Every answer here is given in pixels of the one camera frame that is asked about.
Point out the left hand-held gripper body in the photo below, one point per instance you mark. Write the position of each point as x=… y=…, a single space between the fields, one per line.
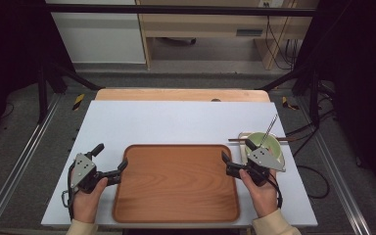
x=82 y=169

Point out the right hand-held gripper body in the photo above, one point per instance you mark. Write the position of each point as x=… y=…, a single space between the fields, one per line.
x=264 y=160

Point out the green bowl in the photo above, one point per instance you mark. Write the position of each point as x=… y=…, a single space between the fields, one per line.
x=272 y=145

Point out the metal spoon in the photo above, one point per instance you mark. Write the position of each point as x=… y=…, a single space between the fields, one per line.
x=270 y=127

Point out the brown wooden tray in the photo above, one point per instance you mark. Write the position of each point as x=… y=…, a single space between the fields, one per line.
x=176 y=186

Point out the person's left hand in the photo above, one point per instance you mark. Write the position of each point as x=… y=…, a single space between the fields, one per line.
x=86 y=205

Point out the person's right hand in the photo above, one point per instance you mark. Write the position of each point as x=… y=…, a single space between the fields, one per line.
x=264 y=199

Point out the yellow black floor tape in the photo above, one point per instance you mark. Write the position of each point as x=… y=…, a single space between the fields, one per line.
x=286 y=103
x=78 y=102

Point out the light wooden table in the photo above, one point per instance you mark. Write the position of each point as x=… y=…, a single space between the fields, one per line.
x=163 y=95

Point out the white cabinet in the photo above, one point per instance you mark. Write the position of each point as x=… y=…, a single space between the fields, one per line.
x=98 y=39

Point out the light wooden desk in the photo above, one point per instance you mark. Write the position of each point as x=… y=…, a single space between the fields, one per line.
x=202 y=24

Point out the black curtain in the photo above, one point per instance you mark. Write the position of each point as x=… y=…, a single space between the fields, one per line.
x=359 y=65
x=9 y=49

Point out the white power strip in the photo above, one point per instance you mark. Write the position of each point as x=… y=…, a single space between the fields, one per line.
x=271 y=3

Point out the aluminium floor rail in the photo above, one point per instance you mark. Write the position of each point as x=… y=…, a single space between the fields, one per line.
x=336 y=176
x=16 y=169

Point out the black frame leg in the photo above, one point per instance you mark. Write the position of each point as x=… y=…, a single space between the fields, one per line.
x=314 y=94
x=41 y=98

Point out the black horizontal frame bar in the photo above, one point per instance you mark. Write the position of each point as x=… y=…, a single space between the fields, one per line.
x=176 y=9

